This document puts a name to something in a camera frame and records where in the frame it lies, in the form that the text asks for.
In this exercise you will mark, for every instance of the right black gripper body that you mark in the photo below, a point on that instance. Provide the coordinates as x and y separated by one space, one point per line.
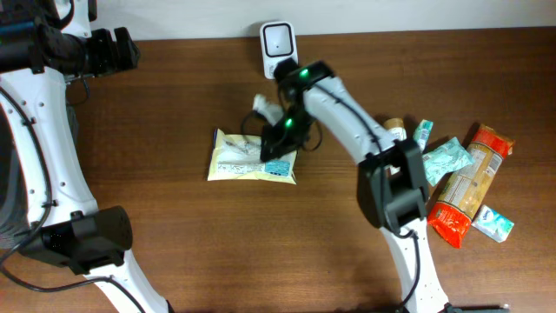
288 136

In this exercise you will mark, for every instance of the beige snack bag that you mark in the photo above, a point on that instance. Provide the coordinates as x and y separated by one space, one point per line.
235 157

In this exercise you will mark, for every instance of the teal Kleenex tissue pack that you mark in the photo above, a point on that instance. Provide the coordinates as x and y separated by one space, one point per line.
422 133

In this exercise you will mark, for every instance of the orange noodle packet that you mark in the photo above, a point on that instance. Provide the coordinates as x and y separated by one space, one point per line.
458 203

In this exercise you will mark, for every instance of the white cream tube gold cap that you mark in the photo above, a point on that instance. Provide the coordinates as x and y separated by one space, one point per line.
396 127

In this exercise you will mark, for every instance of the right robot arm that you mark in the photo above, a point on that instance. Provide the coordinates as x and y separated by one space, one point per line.
392 190

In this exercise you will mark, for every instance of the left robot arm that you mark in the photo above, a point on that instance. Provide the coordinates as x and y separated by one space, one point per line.
48 212

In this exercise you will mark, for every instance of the white barcode scanner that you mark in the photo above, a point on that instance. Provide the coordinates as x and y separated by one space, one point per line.
278 43

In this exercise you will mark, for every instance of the dark grey plastic basket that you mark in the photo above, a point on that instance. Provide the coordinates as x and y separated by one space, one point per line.
14 223

